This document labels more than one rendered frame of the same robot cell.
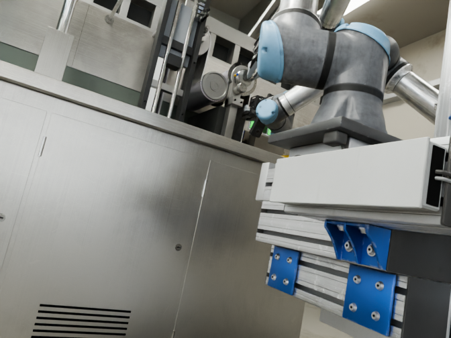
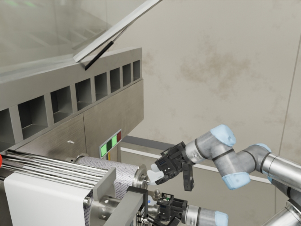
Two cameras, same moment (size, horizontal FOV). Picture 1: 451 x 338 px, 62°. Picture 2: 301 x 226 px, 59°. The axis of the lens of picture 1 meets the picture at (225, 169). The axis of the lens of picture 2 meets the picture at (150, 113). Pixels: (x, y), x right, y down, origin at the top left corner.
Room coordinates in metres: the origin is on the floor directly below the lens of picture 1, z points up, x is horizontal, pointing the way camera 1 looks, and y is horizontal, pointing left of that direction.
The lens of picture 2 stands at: (0.90, 0.54, 1.83)
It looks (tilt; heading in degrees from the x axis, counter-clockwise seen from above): 20 degrees down; 318
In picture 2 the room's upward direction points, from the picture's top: straight up
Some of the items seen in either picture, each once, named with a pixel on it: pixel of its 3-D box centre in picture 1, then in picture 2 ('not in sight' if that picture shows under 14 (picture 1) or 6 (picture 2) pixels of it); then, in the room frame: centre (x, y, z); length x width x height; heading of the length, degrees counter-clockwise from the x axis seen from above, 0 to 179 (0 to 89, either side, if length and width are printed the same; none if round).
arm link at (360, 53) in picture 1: (354, 64); not in sight; (0.72, -0.21, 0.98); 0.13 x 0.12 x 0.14; 86
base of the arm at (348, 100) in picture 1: (349, 119); not in sight; (0.72, -0.22, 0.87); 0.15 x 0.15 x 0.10
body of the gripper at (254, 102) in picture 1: (262, 107); (171, 209); (1.48, -0.10, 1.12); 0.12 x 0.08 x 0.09; 28
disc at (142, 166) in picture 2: (242, 78); (139, 184); (1.55, 0.01, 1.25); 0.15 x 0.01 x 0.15; 118
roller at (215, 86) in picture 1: (202, 92); not in sight; (1.60, 0.17, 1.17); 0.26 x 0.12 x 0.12; 28
